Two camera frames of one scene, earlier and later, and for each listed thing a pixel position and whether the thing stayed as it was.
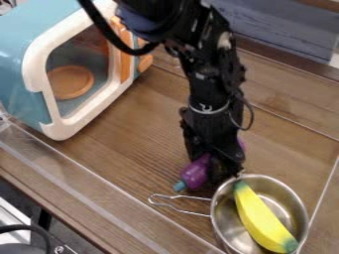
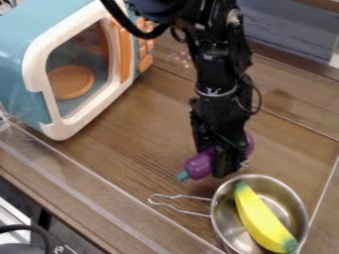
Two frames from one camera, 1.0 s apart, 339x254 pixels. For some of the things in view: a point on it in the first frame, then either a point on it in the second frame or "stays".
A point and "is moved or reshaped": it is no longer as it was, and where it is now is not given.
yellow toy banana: [261, 219] stays
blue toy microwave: [63, 70] stays
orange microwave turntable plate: [71, 81] stays
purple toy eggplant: [194, 171] is moved or reshaped
